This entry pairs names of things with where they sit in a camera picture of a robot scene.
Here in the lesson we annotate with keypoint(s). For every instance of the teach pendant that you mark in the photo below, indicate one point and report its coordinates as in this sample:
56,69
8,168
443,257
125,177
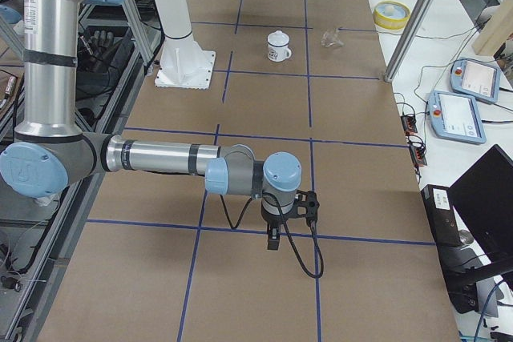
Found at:
478,79
455,117

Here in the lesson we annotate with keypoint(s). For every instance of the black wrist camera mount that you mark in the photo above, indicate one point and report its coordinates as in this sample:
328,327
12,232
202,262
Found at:
305,206

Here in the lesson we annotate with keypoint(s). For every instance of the yellow rimmed bowl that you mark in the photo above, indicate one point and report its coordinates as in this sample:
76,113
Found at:
391,15

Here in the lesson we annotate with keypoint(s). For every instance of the clear plastic funnel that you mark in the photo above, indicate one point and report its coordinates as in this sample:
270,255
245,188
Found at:
331,39

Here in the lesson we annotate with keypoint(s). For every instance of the near teach pendant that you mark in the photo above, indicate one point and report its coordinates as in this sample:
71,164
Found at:
455,117

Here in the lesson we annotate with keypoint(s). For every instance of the orange adapter far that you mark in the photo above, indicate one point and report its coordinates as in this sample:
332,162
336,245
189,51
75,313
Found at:
409,124

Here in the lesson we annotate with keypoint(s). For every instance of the aluminium frame post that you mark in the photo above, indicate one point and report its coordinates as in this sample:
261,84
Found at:
408,35

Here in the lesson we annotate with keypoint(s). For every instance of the white mug lid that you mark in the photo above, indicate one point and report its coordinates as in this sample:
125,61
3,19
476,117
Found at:
278,39

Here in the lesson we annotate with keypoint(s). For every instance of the black computer box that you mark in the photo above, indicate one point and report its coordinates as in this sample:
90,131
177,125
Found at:
440,214

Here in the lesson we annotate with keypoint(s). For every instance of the black monitor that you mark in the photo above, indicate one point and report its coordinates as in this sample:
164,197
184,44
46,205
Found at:
482,196

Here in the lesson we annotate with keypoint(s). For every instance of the wooden beam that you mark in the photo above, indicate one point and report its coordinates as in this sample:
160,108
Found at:
496,31

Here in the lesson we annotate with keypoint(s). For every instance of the white pedestal column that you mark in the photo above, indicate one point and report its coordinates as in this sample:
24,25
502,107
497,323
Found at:
183,63

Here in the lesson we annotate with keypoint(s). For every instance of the far teach pendant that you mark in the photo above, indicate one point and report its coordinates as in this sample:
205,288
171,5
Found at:
478,79

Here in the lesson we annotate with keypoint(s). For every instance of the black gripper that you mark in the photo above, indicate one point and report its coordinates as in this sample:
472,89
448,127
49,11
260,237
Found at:
272,222

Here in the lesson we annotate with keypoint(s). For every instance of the white enamel mug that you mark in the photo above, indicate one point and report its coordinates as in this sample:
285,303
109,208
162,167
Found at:
279,54

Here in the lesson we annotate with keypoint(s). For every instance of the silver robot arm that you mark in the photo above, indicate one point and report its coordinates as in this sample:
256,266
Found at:
50,152

